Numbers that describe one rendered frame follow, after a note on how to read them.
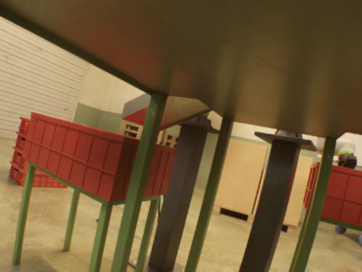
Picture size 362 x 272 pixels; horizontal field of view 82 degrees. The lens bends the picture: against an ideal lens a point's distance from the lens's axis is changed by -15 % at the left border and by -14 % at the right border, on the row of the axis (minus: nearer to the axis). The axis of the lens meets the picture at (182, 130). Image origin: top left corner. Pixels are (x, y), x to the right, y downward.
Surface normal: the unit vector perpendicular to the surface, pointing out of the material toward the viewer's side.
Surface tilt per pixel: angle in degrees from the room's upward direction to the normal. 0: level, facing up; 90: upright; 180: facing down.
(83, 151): 90
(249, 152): 90
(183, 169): 90
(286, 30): 180
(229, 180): 90
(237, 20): 180
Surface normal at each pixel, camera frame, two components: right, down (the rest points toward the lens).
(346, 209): -0.43, -0.17
